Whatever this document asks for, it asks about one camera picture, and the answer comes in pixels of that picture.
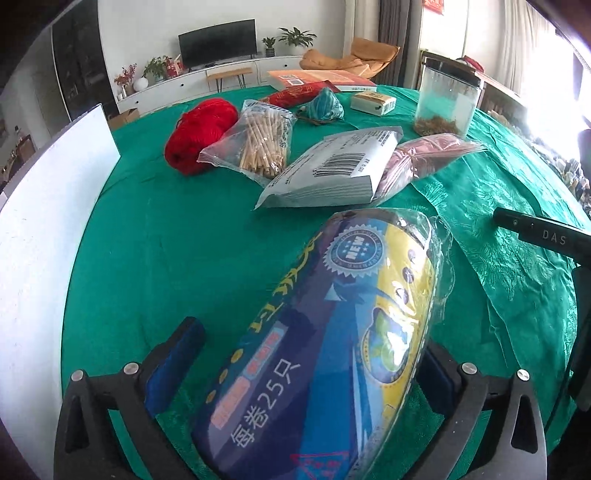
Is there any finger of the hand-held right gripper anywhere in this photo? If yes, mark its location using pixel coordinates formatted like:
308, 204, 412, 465
493, 208, 539, 241

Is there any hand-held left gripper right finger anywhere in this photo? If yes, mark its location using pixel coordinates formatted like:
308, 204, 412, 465
406, 344, 548, 480

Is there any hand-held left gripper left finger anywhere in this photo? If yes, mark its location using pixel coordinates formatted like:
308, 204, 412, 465
54, 316, 206, 480

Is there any blue yellow bag roll packet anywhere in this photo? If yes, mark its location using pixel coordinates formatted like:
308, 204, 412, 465
190, 208, 451, 480

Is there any white cardboard box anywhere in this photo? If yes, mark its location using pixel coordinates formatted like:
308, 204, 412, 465
0, 104, 122, 480

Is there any teal fabric sachet pouch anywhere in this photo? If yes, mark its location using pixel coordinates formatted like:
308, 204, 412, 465
295, 88, 345, 125

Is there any red yarn ball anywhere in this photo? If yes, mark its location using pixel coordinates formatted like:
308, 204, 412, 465
165, 98, 240, 175

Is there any cluttered pile of household things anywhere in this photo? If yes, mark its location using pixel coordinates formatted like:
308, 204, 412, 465
526, 134, 591, 204

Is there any clear packet of pink strips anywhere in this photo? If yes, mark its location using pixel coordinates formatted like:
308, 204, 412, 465
372, 133, 485, 206

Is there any green satin tablecloth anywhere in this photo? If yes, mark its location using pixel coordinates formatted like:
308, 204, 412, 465
60, 84, 591, 480

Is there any clear jar with black lid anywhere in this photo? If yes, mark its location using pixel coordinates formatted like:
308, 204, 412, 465
414, 56, 483, 138

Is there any white sheer curtain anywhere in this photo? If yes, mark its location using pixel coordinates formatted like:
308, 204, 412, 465
496, 0, 573, 107

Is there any small cream carton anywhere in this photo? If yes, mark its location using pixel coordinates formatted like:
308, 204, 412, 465
350, 90, 397, 115

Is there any white packet with barcode label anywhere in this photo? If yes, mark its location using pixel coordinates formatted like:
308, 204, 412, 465
254, 127, 403, 210

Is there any orange lounge chair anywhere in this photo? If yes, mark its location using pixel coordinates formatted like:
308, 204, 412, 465
300, 38, 402, 80

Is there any grey curtain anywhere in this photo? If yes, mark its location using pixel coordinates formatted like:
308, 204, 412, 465
378, 0, 423, 88

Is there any bag of wooden cotton swabs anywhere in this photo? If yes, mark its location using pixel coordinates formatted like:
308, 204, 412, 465
198, 99, 296, 181

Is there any orange book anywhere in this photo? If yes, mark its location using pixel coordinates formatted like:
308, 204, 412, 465
268, 69, 378, 93

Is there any brown cardboard box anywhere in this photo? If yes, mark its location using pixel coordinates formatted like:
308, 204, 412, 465
107, 107, 140, 131

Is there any red flat packet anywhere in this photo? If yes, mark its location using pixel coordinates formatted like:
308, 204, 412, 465
261, 80, 340, 109

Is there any white television cabinet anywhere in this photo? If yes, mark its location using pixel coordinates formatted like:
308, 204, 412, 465
115, 54, 308, 115

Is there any large green potted plant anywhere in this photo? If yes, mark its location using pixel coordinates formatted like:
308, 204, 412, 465
278, 27, 318, 57

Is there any red flower arrangement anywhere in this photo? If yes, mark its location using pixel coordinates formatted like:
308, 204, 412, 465
114, 64, 138, 97

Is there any wooden stool with metal legs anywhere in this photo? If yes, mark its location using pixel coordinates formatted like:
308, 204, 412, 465
206, 67, 254, 93

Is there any bushy green potted plant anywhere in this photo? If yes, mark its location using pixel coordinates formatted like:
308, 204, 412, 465
142, 55, 172, 84

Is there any dark display cabinet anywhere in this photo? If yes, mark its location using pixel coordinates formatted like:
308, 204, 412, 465
51, 0, 120, 123

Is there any black television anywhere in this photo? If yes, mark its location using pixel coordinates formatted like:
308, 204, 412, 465
178, 18, 257, 70

